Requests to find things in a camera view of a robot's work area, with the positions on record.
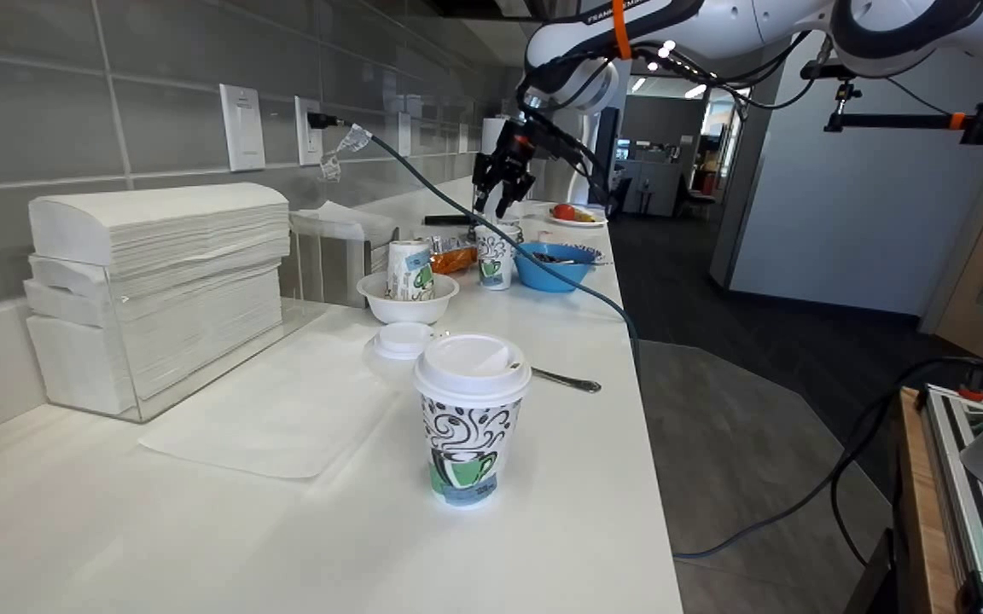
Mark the white wall outlet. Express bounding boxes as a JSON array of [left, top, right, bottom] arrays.
[[291, 96, 329, 165]]

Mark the wooden table board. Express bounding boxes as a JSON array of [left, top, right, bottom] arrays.
[[897, 385, 971, 614]]

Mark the patterned paper plate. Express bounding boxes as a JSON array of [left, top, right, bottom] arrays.
[[542, 201, 607, 233]]

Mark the orange snack packet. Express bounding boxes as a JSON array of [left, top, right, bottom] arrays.
[[431, 243, 480, 276]]

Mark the black stereo camera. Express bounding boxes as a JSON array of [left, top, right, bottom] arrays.
[[801, 59, 861, 84]]

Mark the black power cable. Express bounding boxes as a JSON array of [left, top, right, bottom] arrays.
[[302, 109, 639, 344]]

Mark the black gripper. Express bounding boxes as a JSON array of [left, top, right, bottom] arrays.
[[472, 113, 542, 221]]

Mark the folded paper towel stack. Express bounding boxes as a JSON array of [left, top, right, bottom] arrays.
[[20, 180, 293, 418]]

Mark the white wall plate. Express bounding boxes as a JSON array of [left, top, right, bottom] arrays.
[[215, 82, 269, 173]]

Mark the aluminium profile frame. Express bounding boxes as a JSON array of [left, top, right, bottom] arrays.
[[925, 380, 983, 614]]

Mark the black floor cable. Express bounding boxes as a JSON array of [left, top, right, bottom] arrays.
[[671, 354, 983, 570]]

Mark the small white lid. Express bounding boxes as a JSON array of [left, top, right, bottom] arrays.
[[365, 320, 445, 368]]

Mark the open patterned paper cup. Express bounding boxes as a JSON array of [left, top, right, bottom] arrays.
[[383, 235, 435, 304], [474, 217, 523, 294]]

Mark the flat white paper napkin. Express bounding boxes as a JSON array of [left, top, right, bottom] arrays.
[[135, 328, 401, 485]]

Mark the clear acrylic towel holder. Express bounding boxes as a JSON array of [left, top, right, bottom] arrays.
[[33, 248, 334, 427]]

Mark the blue bowl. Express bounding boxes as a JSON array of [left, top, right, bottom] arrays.
[[513, 239, 603, 296]]

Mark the lidded patterned paper cup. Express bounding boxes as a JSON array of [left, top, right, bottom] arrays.
[[413, 331, 537, 507]]

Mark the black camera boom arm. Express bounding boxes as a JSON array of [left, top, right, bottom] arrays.
[[822, 98, 983, 148]]

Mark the white napkin container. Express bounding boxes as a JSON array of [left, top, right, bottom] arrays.
[[291, 201, 401, 306]]

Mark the white bowl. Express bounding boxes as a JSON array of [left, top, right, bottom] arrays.
[[354, 268, 465, 331]]

